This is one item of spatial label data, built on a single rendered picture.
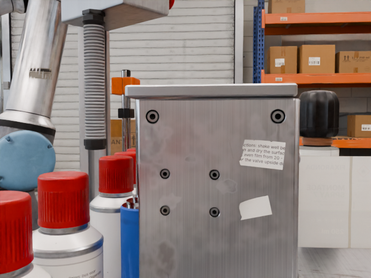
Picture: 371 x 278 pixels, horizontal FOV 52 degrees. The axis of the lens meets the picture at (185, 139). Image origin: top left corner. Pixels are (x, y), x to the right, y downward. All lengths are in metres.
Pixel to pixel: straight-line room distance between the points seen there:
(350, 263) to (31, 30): 0.73
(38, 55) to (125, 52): 4.42
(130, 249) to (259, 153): 0.11
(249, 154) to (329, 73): 4.25
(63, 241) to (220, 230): 0.10
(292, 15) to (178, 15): 1.51
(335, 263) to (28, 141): 0.59
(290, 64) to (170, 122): 4.30
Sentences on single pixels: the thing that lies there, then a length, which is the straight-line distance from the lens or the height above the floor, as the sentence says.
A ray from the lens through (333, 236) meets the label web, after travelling 0.66.
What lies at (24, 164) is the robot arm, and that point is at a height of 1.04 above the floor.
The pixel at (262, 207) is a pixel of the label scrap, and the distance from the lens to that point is 0.25.
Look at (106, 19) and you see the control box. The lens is 0.67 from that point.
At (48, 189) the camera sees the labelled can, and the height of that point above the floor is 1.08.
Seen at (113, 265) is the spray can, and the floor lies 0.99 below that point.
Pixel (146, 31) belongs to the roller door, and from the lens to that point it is 5.22.
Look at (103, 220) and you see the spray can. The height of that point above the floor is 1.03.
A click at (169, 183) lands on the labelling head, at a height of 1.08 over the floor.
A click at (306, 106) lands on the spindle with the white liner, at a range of 0.80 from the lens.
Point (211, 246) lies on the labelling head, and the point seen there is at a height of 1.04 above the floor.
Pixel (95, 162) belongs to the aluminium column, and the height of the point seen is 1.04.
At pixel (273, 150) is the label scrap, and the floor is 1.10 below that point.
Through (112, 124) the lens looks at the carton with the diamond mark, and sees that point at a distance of 1.34.
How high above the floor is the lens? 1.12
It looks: 3 degrees down
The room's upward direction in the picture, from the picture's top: straight up
